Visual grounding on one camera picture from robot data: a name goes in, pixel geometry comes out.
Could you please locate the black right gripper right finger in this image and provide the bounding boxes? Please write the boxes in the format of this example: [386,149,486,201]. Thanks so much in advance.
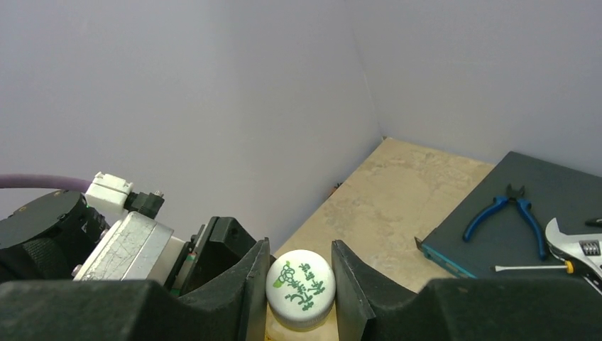
[332,239,601,340]

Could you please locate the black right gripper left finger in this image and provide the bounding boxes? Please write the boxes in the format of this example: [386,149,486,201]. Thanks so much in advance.
[1,239,270,340]

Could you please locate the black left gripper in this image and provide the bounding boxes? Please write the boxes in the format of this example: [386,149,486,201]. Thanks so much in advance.
[164,217,274,297]

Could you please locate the orange juice bottle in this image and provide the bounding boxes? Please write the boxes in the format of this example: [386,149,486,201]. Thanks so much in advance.
[266,249,339,340]

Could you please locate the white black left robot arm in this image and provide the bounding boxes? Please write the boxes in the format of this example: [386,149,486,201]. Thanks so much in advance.
[1,190,255,295]

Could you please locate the yellow collar screwdriver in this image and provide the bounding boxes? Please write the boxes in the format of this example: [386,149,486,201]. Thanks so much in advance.
[490,261,576,274]

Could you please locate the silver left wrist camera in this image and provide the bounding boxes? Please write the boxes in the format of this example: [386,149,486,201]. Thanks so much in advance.
[72,172,190,289]

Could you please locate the dark grey network switch box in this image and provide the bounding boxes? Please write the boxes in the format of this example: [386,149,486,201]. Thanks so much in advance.
[417,152,601,278]

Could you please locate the blue handled pliers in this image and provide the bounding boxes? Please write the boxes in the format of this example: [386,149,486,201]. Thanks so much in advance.
[461,184,549,261]

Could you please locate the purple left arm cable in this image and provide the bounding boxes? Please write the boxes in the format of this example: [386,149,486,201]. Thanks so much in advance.
[0,173,95,194]

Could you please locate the silver adjustable wrench red handle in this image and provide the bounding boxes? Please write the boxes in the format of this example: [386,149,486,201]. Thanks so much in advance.
[545,217,601,293]

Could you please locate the black handled pliers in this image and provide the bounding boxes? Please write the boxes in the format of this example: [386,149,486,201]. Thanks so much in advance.
[585,217,602,228]

